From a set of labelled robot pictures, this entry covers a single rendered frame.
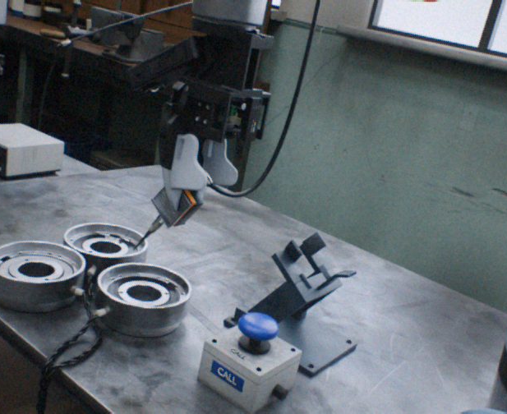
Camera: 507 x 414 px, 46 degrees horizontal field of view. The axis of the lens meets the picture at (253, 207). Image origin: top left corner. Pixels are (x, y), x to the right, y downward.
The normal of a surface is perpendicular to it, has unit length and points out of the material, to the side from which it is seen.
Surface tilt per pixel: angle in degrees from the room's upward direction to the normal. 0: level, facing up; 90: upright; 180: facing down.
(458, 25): 90
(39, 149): 90
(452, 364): 0
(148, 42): 88
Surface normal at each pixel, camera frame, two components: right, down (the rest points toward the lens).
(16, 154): 0.80, 0.33
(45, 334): 0.19, -0.93
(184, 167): -0.59, 0.08
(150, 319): 0.30, 0.36
